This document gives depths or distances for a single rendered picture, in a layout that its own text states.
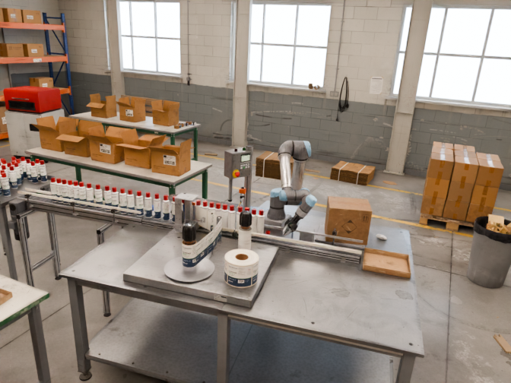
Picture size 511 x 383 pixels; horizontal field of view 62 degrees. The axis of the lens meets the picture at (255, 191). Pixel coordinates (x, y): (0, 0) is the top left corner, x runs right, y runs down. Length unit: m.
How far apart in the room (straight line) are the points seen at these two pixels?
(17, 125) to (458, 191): 6.91
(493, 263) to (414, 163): 3.78
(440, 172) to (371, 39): 3.13
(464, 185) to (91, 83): 8.62
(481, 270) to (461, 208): 1.37
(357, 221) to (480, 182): 3.01
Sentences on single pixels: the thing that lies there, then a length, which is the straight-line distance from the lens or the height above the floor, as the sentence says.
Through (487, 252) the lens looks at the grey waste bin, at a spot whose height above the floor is 0.38.
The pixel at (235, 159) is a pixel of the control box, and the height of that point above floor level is 1.43.
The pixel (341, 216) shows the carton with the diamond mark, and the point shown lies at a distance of 3.08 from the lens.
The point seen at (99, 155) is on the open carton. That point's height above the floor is 0.85.
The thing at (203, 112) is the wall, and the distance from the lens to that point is 9.38.
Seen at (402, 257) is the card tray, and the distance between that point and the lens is 3.15.
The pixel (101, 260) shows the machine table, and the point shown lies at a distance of 2.94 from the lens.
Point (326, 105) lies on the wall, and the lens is 8.26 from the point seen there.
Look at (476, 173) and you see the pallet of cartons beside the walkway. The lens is 5.86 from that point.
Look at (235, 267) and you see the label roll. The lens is 2.43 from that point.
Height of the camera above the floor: 2.24
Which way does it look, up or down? 20 degrees down
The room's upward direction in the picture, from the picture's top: 3 degrees clockwise
